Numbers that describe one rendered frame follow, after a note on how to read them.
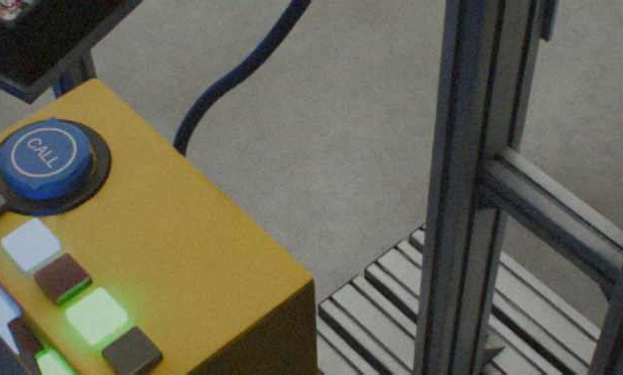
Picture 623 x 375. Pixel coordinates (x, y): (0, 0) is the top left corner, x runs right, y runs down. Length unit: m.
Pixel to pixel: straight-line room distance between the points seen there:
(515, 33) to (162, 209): 0.60
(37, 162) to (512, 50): 0.63
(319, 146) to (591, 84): 0.49
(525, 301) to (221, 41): 0.79
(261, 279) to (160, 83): 1.60
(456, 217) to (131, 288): 0.75
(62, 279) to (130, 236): 0.04
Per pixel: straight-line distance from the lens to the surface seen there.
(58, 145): 0.52
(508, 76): 1.09
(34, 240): 0.49
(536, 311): 1.66
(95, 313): 0.47
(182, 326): 0.46
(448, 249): 1.25
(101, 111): 0.54
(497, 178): 1.15
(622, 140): 1.99
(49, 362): 0.48
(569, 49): 2.13
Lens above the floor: 1.46
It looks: 51 degrees down
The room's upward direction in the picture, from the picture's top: 2 degrees counter-clockwise
